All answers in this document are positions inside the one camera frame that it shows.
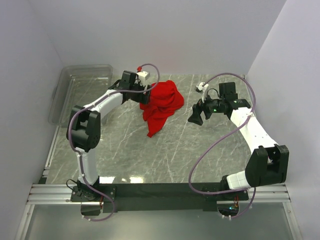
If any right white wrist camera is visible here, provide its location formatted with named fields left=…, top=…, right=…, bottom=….
left=195, top=82, right=209, bottom=103

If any red t shirt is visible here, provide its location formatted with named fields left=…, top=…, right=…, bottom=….
left=139, top=80, right=185, bottom=138

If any black base beam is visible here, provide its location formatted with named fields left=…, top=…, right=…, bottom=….
left=70, top=183, right=249, bottom=213

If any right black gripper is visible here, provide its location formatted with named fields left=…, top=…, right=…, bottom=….
left=188, top=90, right=225, bottom=126

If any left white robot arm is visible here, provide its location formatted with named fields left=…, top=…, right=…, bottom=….
left=66, top=70, right=152, bottom=201

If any aluminium rail frame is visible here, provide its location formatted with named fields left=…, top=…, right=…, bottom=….
left=27, top=127, right=291, bottom=205

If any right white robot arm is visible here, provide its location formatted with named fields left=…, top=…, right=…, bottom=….
left=188, top=82, right=289, bottom=200

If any clear plastic bin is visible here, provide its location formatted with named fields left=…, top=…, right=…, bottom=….
left=48, top=64, right=113, bottom=128

